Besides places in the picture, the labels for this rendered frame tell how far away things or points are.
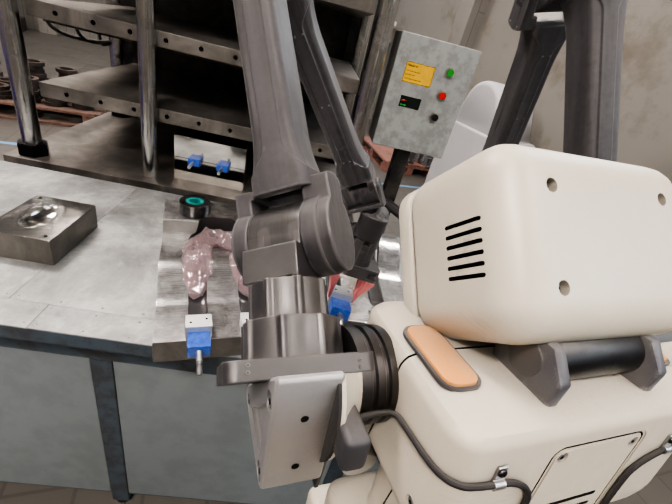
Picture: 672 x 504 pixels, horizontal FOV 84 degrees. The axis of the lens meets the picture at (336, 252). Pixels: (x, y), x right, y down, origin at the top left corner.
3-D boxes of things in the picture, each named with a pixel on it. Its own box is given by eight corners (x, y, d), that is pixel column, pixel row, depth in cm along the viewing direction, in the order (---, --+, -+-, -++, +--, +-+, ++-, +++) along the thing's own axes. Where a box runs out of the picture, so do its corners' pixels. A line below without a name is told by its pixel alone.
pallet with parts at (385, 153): (436, 179, 504) (445, 155, 487) (384, 172, 476) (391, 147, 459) (400, 150, 594) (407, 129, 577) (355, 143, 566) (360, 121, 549)
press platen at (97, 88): (341, 161, 147) (343, 149, 144) (40, 96, 132) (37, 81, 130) (337, 120, 210) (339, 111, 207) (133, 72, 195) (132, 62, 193)
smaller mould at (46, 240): (54, 265, 89) (49, 241, 86) (-15, 254, 87) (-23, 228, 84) (98, 227, 106) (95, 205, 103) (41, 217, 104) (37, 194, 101)
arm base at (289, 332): (223, 384, 25) (379, 370, 30) (224, 271, 28) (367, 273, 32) (215, 386, 33) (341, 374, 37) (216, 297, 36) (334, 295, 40)
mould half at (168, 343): (282, 351, 83) (290, 314, 77) (152, 362, 73) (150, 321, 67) (252, 235, 121) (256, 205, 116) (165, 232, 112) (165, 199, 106)
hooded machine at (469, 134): (499, 230, 397) (565, 101, 329) (452, 227, 375) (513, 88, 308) (459, 198, 458) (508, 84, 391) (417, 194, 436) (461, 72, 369)
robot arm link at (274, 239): (242, 302, 32) (299, 292, 31) (241, 197, 35) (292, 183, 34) (290, 315, 40) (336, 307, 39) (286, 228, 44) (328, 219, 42)
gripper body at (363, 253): (329, 254, 81) (341, 224, 78) (372, 267, 83) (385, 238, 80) (331, 267, 75) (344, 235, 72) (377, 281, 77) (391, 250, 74)
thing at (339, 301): (348, 344, 74) (358, 322, 72) (325, 337, 73) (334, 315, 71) (343, 308, 86) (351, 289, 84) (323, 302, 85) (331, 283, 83)
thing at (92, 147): (350, 235, 153) (354, 223, 150) (6, 170, 136) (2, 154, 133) (343, 168, 224) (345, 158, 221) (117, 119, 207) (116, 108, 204)
